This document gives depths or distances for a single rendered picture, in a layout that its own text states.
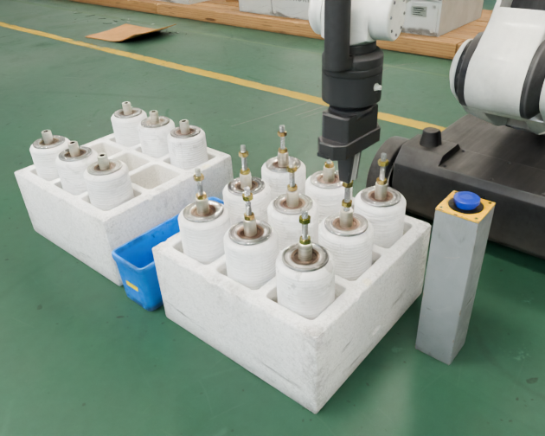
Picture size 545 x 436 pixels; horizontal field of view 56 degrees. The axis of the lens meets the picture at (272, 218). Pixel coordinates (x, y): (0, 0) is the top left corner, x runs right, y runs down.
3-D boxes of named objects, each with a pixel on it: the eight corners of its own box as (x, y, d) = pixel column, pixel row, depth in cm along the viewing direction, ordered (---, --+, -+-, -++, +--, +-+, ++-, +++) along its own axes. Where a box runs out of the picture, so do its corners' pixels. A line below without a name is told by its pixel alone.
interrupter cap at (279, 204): (268, 198, 98) (268, 195, 98) (306, 193, 99) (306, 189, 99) (278, 219, 92) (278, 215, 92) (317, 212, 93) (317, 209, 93)
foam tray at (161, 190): (148, 176, 163) (137, 123, 153) (237, 214, 141) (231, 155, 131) (34, 231, 138) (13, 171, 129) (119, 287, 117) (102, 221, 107)
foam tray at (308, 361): (282, 233, 132) (279, 170, 123) (421, 292, 110) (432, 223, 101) (165, 317, 108) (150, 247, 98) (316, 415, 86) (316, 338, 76)
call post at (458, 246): (431, 327, 102) (453, 191, 85) (464, 343, 98) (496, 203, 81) (413, 349, 97) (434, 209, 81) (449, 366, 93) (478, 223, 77)
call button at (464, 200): (458, 198, 83) (459, 188, 82) (482, 206, 81) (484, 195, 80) (447, 208, 81) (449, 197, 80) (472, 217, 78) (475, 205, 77)
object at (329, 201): (355, 245, 114) (358, 173, 105) (341, 269, 107) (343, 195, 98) (315, 236, 118) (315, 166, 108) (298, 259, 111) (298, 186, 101)
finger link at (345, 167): (338, 177, 85) (339, 143, 82) (354, 183, 83) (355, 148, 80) (332, 181, 84) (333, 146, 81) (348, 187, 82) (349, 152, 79)
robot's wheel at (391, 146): (400, 189, 149) (407, 125, 138) (416, 195, 146) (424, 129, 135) (362, 219, 136) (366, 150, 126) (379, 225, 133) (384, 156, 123)
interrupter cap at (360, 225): (330, 240, 86) (330, 237, 85) (320, 216, 92) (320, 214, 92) (374, 235, 86) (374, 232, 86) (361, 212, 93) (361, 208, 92)
